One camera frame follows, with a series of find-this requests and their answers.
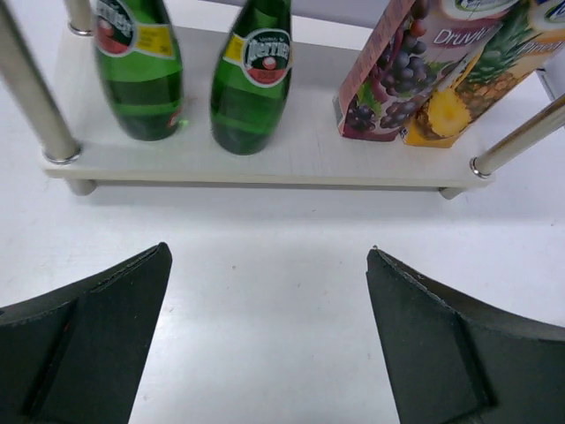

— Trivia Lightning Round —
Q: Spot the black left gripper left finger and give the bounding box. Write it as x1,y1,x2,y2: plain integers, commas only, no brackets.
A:
1,243,172,423

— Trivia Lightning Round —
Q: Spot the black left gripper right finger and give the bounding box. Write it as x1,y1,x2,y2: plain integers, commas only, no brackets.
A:
366,248,564,423

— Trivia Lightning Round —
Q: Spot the tall green glass bottle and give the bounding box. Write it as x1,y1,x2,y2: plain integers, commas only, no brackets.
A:
94,0,184,141

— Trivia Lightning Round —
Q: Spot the short green glass bottle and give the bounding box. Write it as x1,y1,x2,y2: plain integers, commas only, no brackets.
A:
209,0,292,155

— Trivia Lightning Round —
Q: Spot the white two-tier shelf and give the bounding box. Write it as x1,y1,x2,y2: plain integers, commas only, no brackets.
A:
1,1,564,199

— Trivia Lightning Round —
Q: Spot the purple grape juice carton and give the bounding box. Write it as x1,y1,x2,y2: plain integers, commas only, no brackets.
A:
334,0,514,142

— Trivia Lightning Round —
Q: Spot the yellow pineapple juice carton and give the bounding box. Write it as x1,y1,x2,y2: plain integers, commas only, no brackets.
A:
403,1,564,148

